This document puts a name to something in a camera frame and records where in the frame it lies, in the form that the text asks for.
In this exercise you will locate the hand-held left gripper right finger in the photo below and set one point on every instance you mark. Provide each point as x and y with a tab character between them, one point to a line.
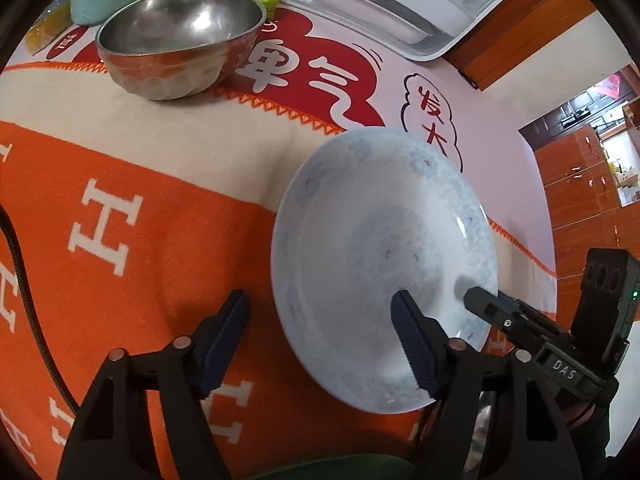
415	350

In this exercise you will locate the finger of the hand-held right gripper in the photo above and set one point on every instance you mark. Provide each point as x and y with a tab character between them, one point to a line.
487	310

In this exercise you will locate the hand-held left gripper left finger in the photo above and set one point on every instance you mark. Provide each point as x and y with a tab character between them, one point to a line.
225	345

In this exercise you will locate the white blue-patterned plate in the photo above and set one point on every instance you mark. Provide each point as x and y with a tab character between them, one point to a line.
370	240

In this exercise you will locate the scalloped steel bowl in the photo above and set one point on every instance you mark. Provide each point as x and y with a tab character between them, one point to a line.
175	25

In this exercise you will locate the person's dark clothing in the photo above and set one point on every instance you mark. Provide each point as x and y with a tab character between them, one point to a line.
340	467

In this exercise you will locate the orange patterned blanket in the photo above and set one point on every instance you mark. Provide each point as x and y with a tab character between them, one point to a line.
150	185

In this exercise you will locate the red door decoration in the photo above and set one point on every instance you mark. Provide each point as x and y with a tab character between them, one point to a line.
612	85

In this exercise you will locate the pink red-printed table mat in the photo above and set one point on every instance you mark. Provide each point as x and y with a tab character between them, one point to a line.
310	85

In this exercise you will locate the white countertop sterilizer cabinet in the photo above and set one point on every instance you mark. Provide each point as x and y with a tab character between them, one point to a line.
440	5

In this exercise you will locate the yellow food container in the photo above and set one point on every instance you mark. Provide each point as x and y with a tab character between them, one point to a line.
47	30

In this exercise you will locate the wooden wall cabinet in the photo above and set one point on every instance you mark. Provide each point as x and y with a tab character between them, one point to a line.
570	180

